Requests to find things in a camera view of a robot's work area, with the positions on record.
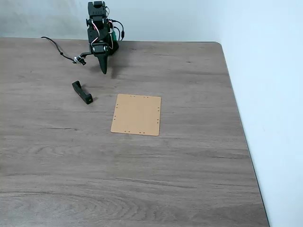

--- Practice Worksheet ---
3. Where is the black block with brass insert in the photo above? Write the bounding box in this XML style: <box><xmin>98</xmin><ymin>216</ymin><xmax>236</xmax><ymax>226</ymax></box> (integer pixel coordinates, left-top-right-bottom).
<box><xmin>71</xmin><ymin>80</ymin><xmax>94</xmax><ymax>105</ymax></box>

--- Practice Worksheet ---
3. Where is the tan board with holes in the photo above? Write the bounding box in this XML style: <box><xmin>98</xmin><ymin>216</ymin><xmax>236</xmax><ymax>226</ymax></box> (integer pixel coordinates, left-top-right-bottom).
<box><xmin>110</xmin><ymin>93</ymin><xmax>162</xmax><ymax>137</ymax></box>

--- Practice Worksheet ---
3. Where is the small black gripper camera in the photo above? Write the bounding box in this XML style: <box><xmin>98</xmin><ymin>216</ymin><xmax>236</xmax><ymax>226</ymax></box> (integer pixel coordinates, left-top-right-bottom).
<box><xmin>72</xmin><ymin>52</ymin><xmax>91</xmax><ymax>67</ymax></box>

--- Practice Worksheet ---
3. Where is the black power cable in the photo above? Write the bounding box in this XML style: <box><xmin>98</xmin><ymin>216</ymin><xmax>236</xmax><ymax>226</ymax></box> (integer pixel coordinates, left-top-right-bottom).
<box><xmin>110</xmin><ymin>19</ymin><xmax>126</xmax><ymax>41</ymax></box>

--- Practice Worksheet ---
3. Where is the black camera cable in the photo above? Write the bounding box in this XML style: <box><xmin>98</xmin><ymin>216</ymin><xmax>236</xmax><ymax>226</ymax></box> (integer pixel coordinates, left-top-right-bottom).
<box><xmin>40</xmin><ymin>36</ymin><xmax>77</xmax><ymax>62</ymax></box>

